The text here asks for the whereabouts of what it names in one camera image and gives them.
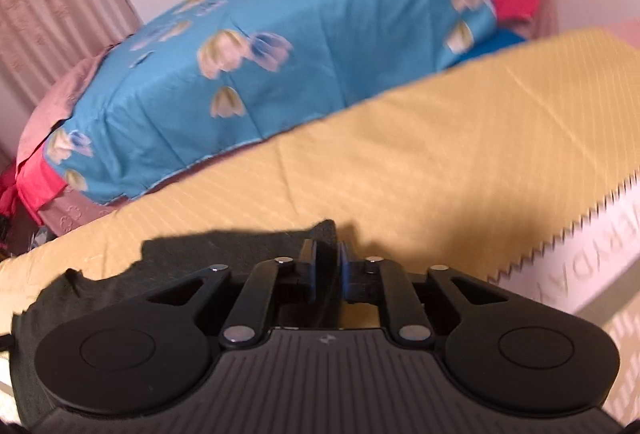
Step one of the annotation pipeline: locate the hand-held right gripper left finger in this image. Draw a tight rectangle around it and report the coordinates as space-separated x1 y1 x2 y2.
147 238 319 349

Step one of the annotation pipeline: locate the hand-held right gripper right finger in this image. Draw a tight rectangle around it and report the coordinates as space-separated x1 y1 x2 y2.
338 240 508 346

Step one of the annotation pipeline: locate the dark green knit sweater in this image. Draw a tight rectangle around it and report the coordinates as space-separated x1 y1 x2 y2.
10 218 351 420

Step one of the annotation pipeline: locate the yellow striped blanket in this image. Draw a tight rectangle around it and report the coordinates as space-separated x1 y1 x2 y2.
0 28 640 315

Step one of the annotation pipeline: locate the blue floral quilt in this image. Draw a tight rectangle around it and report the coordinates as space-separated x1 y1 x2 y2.
47 0 498 206

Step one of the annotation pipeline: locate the plain blue pillow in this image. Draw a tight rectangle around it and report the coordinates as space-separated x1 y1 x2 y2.
447 30 528 67

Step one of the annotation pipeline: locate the pink cloth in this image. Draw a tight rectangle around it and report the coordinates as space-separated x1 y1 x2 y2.
15 51 118 237

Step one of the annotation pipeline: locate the red bag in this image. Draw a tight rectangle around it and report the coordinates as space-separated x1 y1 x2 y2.
0 164 23 227

